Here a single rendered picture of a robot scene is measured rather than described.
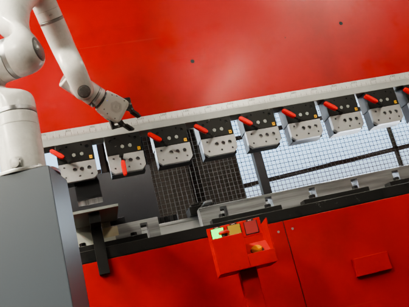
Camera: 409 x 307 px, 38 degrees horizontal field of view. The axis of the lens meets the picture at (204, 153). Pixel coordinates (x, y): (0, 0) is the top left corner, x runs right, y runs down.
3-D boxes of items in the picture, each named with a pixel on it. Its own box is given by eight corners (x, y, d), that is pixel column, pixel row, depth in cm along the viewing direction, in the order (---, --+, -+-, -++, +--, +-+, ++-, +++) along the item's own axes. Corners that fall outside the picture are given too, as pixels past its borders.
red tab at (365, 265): (358, 276, 230) (352, 259, 232) (356, 277, 232) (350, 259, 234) (392, 268, 234) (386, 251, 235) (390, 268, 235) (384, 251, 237)
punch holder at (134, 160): (111, 174, 240) (103, 136, 245) (111, 179, 248) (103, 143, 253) (146, 167, 243) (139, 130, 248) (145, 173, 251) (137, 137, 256)
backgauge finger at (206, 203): (195, 208, 250) (193, 196, 251) (187, 220, 274) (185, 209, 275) (222, 202, 252) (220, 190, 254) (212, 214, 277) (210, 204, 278)
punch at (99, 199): (78, 206, 238) (74, 183, 240) (78, 207, 240) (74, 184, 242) (103, 201, 240) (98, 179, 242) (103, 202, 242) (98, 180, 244)
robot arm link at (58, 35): (65, 16, 204) (100, 96, 215) (61, 14, 219) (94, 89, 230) (41, 25, 203) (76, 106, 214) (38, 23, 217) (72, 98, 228)
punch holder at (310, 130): (293, 140, 257) (283, 105, 262) (287, 146, 265) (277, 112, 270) (324, 134, 261) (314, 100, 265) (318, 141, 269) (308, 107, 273)
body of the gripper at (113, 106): (95, 107, 222) (120, 123, 226) (108, 85, 226) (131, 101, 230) (88, 111, 228) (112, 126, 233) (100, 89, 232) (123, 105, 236)
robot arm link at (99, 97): (92, 103, 221) (98, 107, 222) (102, 84, 224) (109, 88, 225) (84, 107, 228) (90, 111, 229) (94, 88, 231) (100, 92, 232)
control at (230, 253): (220, 275, 195) (207, 222, 200) (218, 278, 211) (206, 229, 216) (278, 261, 197) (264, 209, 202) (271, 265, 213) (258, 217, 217)
